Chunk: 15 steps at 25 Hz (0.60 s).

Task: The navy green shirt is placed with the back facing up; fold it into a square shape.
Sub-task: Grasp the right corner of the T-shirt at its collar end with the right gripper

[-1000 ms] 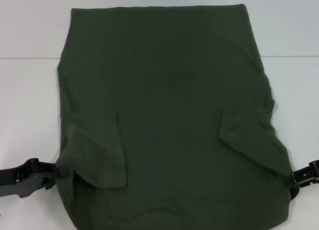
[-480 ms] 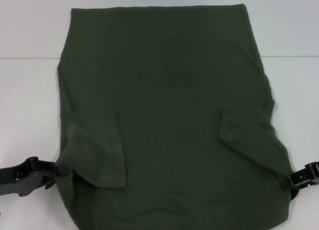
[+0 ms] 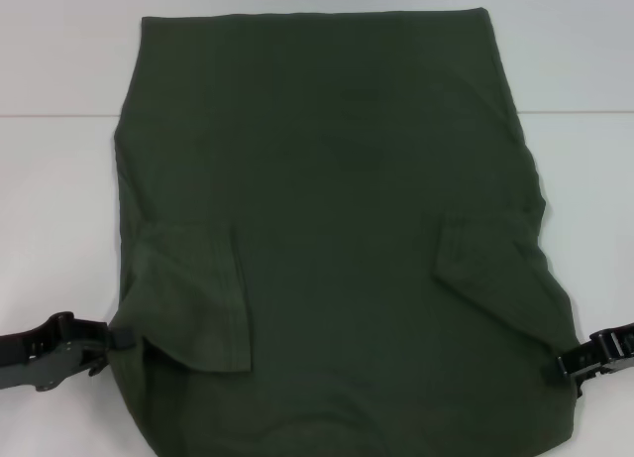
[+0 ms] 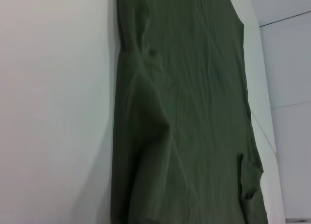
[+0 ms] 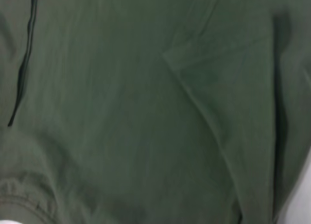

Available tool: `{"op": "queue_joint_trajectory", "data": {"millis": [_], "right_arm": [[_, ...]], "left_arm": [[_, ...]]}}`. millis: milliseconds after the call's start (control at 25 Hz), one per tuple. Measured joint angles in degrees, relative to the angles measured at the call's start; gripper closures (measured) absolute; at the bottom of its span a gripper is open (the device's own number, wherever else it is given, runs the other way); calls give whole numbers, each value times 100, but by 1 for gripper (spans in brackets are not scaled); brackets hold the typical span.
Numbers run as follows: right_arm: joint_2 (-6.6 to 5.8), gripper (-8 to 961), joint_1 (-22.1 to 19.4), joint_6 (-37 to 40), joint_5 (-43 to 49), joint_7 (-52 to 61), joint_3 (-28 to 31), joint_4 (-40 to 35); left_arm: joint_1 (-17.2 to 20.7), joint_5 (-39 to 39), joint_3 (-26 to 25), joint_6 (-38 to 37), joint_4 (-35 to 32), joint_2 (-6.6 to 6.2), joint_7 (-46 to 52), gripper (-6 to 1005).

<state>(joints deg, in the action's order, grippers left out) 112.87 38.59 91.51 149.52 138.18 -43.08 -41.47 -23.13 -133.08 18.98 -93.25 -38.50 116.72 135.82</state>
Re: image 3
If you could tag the dark green t-shirt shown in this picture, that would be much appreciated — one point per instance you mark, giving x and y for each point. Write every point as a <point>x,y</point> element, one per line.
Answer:
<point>337,204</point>

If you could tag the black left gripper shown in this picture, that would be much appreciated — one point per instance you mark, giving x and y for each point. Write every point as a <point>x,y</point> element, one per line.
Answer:
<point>44,348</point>

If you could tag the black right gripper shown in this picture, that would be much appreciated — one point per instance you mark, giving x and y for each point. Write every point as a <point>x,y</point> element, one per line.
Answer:
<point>625,348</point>

